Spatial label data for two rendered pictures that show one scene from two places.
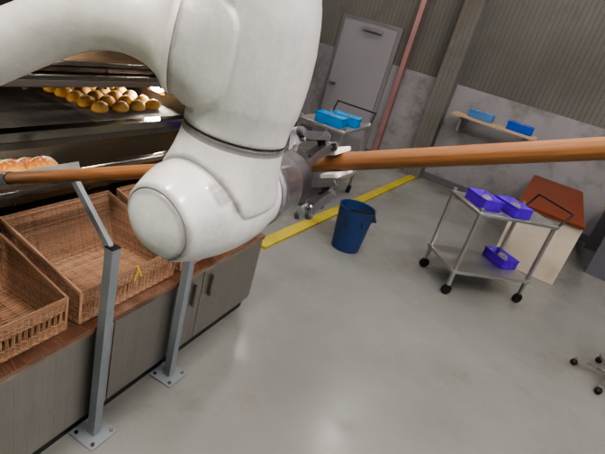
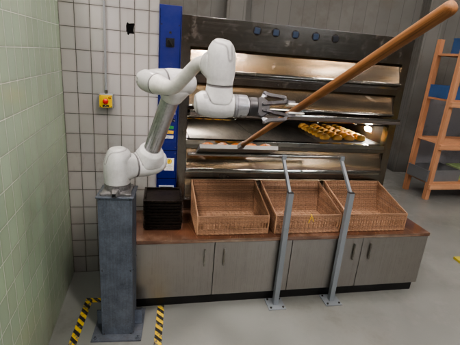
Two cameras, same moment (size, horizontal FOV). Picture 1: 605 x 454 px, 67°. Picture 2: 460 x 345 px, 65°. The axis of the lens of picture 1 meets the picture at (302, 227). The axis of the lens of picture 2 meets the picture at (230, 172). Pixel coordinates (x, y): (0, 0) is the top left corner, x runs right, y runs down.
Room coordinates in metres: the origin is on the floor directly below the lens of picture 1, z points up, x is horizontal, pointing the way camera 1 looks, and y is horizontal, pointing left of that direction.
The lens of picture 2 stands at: (-0.29, -1.13, 1.83)
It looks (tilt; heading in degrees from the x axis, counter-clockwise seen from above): 18 degrees down; 57
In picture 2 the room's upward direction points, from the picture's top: 5 degrees clockwise
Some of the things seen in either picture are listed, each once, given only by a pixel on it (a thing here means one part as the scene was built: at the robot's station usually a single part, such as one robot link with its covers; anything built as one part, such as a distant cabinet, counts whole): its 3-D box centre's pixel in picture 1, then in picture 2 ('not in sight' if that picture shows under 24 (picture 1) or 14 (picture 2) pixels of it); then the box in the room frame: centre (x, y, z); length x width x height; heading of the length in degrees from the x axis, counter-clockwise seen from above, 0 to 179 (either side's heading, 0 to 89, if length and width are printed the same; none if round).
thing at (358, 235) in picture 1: (353, 226); not in sight; (4.09, -0.47, 0.23); 0.40 x 0.37 x 0.47; 69
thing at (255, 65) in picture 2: not in sight; (301, 67); (1.80, 1.12, 1.80); 1.79 x 0.11 x 0.19; 160
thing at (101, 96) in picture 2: not in sight; (106, 100); (0.38, 1.60, 1.46); 0.10 x 0.07 x 0.10; 160
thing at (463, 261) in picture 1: (492, 241); not in sight; (4.07, -1.74, 0.48); 1.00 x 0.59 x 0.96; 103
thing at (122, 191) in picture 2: not in sight; (117, 187); (0.27, 0.93, 1.03); 0.22 x 0.18 x 0.06; 65
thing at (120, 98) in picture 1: (94, 90); (330, 131); (2.50, 1.33, 1.21); 0.61 x 0.48 x 0.06; 70
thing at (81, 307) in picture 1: (94, 249); (298, 205); (1.72, 0.86, 0.72); 0.56 x 0.49 x 0.28; 160
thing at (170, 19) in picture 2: not in sight; (163, 128); (1.14, 2.35, 1.07); 1.93 x 0.16 x 2.15; 70
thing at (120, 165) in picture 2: not in sight; (118, 164); (0.29, 0.95, 1.17); 0.18 x 0.16 x 0.22; 9
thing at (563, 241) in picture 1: (541, 222); not in sight; (5.74, -2.93, 0.36); 2.22 x 0.68 x 0.73; 155
